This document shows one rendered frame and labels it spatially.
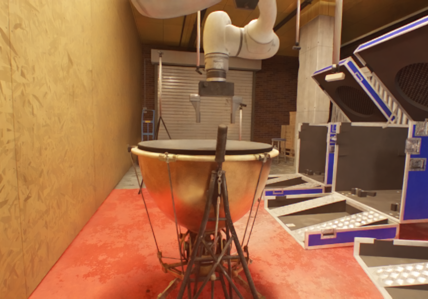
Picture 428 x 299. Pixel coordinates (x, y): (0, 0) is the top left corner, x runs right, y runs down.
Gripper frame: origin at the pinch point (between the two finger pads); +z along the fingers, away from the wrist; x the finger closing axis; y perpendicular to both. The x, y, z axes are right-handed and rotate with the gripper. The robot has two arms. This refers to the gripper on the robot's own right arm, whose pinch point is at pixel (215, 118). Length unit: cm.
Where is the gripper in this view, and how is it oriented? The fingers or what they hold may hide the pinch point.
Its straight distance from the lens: 91.7
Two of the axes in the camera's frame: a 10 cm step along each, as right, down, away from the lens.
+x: 9.9, 0.1, 1.5
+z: -0.2, 9.9, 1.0
